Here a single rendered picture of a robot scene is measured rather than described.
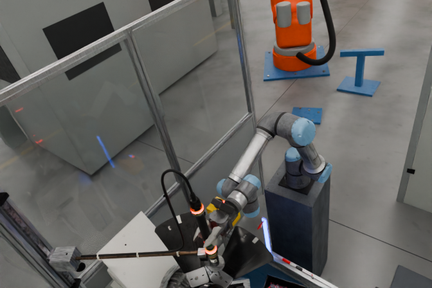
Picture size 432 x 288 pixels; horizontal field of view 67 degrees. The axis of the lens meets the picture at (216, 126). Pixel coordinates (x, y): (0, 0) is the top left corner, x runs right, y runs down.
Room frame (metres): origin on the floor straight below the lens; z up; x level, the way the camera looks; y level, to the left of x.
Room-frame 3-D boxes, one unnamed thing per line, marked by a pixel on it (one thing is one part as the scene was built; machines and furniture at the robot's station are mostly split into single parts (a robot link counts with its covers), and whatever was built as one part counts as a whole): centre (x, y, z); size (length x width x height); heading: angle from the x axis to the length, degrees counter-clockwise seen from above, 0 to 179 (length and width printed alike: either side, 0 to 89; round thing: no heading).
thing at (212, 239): (0.72, 0.10, 1.48); 0.09 x 0.03 x 0.06; 144
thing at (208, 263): (0.74, 0.14, 1.35); 0.09 x 0.07 x 0.10; 79
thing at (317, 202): (1.33, -0.41, 0.50); 0.30 x 0.30 x 1.00; 48
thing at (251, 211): (0.93, -0.06, 1.39); 0.11 x 0.08 x 0.11; 37
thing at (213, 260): (0.73, 0.13, 1.50); 0.04 x 0.04 x 0.46
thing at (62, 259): (0.86, 0.74, 1.39); 0.10 x 0.07 x 0.08; 79
